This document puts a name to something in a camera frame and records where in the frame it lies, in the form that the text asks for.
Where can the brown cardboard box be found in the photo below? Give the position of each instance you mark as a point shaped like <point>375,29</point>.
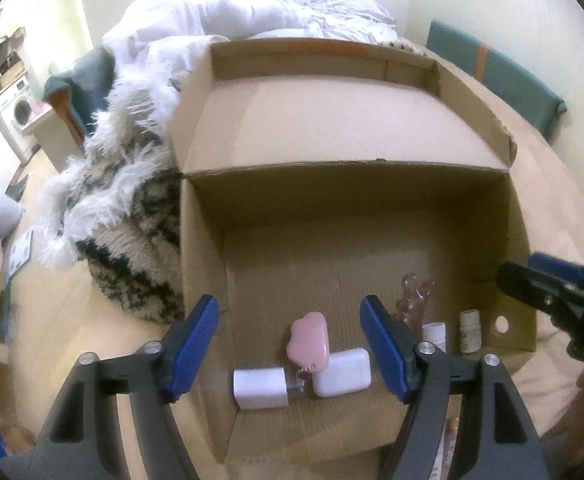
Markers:
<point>351,210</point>

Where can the teal armchair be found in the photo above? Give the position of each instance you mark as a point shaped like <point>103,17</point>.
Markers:
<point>77,90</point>

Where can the white washing machine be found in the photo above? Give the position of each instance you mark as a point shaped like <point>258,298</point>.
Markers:
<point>19,107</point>

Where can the clear pink hair clip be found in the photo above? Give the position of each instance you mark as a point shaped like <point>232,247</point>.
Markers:
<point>414,295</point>

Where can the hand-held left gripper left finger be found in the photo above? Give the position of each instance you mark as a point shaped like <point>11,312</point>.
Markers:
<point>199,350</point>

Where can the pink cloud-shaped case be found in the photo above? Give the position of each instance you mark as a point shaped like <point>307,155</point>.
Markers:
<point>309,342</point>

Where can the small white bottle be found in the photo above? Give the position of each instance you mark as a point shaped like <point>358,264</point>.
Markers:
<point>434,335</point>

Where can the black and white shaggy rug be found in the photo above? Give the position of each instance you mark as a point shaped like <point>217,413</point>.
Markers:
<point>122,200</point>

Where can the white pill bottle red label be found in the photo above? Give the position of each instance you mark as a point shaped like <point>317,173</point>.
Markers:
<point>470,330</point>

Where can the white rounded plastic case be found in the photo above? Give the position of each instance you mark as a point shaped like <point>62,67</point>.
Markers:
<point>342,372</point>

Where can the white duvet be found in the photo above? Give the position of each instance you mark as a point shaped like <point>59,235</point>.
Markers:
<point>252,15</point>

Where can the beige bedside cabinet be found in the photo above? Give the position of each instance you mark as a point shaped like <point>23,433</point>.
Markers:
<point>47,127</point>

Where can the white charger adapter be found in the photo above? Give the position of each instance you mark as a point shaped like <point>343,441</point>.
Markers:
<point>262,387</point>

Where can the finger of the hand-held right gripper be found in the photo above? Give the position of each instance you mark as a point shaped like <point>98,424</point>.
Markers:
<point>526,282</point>
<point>556,267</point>

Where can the teal cushion orange stripe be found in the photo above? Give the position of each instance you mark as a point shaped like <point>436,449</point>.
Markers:
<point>496,80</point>

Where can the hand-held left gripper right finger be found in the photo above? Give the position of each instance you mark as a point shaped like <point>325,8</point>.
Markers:
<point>386,345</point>

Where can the white bathroom scale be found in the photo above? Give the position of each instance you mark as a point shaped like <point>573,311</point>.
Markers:
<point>19,252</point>

